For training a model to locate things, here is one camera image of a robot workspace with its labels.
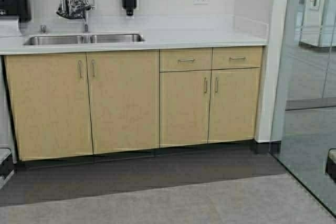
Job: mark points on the dark patterned cloth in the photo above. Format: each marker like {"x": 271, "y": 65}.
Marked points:
{"x": 74, "y": 9}

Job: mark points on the glass partition wall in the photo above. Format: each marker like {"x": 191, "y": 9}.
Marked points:
{"x": 304, "y": 116}

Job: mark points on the stainless steel double sink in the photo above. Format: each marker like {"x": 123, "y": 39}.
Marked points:
{"x": 83, "y": 39}

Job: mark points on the chrome countertop button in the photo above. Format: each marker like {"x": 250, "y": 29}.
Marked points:
{"x": 43, "y": 29}

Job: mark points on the left wooden drawer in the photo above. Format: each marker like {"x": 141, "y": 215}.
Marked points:
{"x": 189, "y": 59}

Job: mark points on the left wooden cabinet door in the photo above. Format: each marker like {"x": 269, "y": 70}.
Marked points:
{"x": 50, "y": 105}

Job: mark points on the right wooden drawer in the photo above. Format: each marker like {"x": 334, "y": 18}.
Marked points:
{"x": 237, "y": 57}

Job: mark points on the wooden cabinet door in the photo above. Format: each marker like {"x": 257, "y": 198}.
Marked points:
{"x": 184, "y": 108}
{"x": 233, "y": 107}
{"x": 124, "y": 100}
{"x": 50, "y": 105}

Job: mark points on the wooden drawer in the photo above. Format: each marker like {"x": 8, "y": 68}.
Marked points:
{"x": 189, "y": 59}
{"x": 237, "y": 57}

